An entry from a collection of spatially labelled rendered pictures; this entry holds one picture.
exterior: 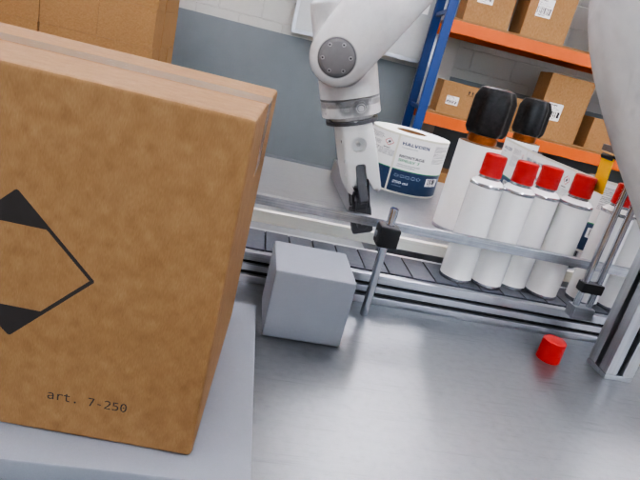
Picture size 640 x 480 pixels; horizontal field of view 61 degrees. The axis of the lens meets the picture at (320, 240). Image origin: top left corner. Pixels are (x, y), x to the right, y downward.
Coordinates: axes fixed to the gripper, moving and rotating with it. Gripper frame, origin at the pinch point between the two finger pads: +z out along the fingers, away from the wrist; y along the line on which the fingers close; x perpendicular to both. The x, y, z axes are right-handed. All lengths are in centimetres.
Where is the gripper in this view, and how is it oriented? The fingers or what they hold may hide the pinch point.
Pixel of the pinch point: (360, 219)
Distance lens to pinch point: 84.3
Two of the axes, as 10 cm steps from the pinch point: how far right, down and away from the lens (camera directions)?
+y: -0.9, -3.5, 9.3
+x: -9.9, 1.4, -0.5
